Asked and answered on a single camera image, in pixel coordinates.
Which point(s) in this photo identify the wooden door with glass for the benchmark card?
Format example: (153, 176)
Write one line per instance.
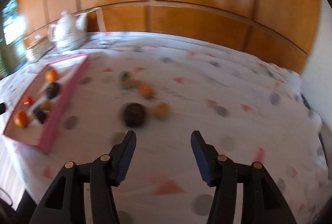
(13, 27)

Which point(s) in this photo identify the pink shallow box tray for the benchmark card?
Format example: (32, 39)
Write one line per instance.
(34, 120)

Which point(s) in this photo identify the orange tangerine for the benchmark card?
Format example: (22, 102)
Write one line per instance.
(51, 75)
(21, 119)

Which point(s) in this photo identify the patterned white tablecloth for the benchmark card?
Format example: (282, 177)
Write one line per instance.
(248, 109)

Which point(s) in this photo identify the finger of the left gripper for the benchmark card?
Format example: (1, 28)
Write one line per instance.
(2, 108)

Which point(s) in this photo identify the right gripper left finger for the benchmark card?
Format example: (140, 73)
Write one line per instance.
(63, 202)

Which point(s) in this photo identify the yellow longan fruit front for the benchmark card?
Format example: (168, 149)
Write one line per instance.
(46, 105)

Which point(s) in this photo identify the ornate tissue box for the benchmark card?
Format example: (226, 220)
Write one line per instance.
(38, 48)

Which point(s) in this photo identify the white ceramic electric kettle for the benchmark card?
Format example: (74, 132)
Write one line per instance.
(69, 32)

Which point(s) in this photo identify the orange tangerine front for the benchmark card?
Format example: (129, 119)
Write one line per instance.
(21, 119)

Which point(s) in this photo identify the red cherry tomato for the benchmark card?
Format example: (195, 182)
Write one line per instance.
(28, 101)

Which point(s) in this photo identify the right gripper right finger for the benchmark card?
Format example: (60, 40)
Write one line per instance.
(262, 202)

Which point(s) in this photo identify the yellow longan fruit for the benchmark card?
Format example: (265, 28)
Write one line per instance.
(46, 105)
(161, 111)

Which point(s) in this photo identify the small orange carrot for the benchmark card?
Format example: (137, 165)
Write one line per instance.
(146, 91)

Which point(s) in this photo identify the dark water chestnut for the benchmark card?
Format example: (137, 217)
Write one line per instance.
(52, 90)
(134, 115)

